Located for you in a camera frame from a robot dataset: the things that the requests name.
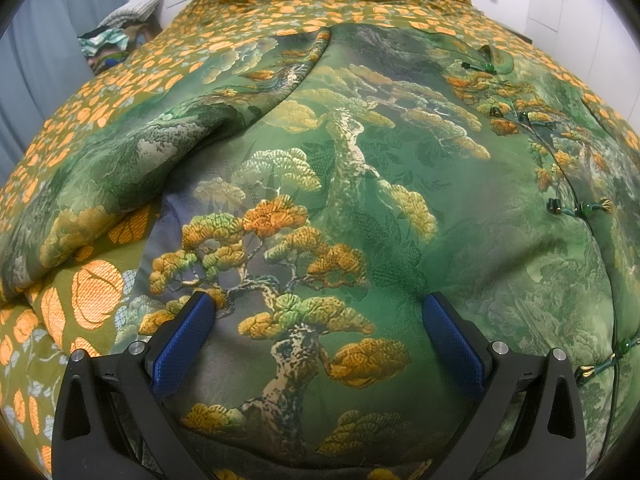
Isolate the blue-grey curtain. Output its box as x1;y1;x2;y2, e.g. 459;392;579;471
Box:
0;0;129;177

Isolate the green pine-print silk garment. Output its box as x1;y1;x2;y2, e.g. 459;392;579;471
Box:
0;25;640;480

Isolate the grey knitted cloth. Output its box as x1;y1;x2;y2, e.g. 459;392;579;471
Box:
99;0;168;29

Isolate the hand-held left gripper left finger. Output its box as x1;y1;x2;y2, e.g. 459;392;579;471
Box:
51;291;217;480

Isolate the orange floral olive bedspread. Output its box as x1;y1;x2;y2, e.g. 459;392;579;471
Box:
0;0;640;466

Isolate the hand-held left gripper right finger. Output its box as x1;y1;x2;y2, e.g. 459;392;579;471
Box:
421;292;587;480

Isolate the pile of colourful clothes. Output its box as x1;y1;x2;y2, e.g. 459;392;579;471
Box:
77;19;163;77

